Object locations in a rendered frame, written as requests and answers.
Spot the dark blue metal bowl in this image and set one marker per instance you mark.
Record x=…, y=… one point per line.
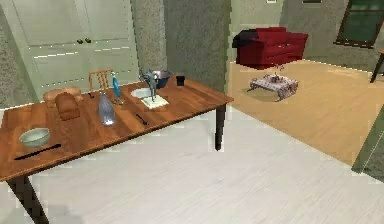
x=162, y=78

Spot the white round plate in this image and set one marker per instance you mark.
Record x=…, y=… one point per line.
x=141, y=93

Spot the dark wooden side table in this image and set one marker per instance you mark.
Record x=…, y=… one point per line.
x=378, y=66

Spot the brown wooden dining table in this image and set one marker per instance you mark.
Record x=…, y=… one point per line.
x=166, y=100

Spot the small black utensil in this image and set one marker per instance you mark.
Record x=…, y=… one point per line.
x=141, y=119

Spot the grey glass vase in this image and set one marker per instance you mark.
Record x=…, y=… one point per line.
x=106, y=111

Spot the light brown bread loaf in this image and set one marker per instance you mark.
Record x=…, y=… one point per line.
x=53, y=94

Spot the wooden slatted chair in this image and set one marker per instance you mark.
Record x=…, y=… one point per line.
x=101, y=79

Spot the white double cupboard door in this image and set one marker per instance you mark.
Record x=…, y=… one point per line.
x=75, y=43

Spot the red sofa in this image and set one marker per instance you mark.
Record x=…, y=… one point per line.
x=271, y=46

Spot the grey statue on white base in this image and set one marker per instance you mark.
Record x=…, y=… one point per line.
x=153, y=96

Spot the patterned low coffee table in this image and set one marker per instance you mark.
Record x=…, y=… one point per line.
x=274, y=83

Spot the long black utensil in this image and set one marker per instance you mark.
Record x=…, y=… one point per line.
x=37, y=151

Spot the pale green ceramic bowl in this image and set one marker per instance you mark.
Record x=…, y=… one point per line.
x=34, y=137

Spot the dark framed window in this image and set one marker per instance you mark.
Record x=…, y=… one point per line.
x=362, y=22

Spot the small black cup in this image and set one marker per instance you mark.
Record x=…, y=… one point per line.
x=180, y=80

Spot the blue glass bottle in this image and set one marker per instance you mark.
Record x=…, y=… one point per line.
x=116, y=87

